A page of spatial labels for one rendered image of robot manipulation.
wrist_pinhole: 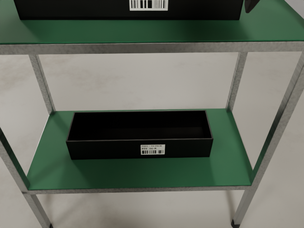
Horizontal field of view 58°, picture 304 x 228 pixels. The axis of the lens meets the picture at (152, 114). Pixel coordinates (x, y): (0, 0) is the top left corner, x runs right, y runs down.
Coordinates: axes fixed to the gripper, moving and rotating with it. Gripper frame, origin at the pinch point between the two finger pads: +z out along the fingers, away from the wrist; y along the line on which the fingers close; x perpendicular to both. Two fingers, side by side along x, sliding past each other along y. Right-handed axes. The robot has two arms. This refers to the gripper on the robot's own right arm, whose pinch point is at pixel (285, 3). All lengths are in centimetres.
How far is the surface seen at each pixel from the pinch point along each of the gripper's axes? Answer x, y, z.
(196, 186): 12, 0, 81
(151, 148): -2, 17, 81
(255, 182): 11, -22, 79
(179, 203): 17, 3, 118
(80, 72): -87, 74, 170
